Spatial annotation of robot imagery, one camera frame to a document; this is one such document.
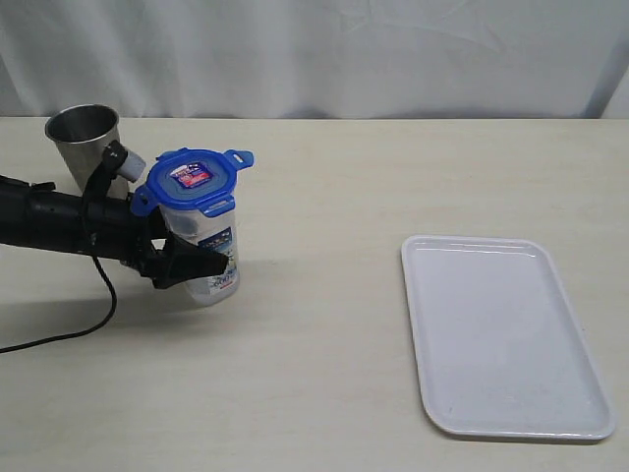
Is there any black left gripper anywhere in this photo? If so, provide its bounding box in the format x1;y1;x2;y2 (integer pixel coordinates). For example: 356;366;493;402
117;206;229;290

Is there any clear plastic tall container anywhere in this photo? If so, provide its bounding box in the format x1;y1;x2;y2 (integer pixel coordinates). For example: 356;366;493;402
157;199;241;306

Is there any blue plastic lid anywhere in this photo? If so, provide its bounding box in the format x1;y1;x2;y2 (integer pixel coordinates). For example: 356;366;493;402
131;147;255;217

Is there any stainless steel cup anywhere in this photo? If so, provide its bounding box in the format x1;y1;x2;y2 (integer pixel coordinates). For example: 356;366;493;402
44;104;120;192

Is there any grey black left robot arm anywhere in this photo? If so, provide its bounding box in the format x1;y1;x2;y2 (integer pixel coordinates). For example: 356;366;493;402
1;176;228;289

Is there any white backdrop curtain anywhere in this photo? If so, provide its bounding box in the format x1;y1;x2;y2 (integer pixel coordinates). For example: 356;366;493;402
1;1;628;119

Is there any white rectangular plastic tray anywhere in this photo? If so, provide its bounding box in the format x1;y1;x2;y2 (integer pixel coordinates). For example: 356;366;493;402
401;235;616;443

